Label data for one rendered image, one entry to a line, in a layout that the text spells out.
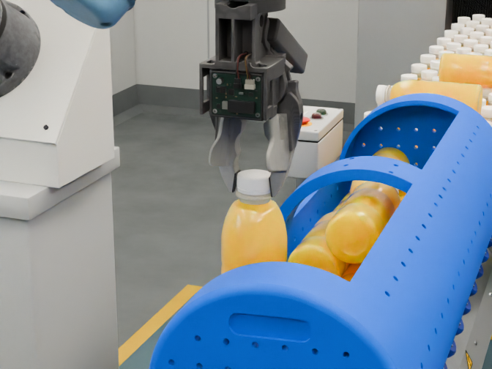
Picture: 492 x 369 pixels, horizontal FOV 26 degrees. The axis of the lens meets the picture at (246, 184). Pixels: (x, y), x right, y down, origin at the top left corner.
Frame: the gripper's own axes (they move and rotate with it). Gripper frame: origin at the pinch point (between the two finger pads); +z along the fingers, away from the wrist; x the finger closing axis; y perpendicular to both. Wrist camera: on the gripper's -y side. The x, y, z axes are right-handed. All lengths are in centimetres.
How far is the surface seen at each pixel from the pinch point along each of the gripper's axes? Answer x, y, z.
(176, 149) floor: -187, -419, 130
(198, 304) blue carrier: -2.0, 11.7, 9.9
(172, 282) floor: -118, -249, 130
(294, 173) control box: -23, -92, 29
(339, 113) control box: -18, -108, 20
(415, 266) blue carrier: 16.3, -8.4, 11.0
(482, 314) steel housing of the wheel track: 19, -65, 41
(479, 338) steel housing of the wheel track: 19, -58, 43
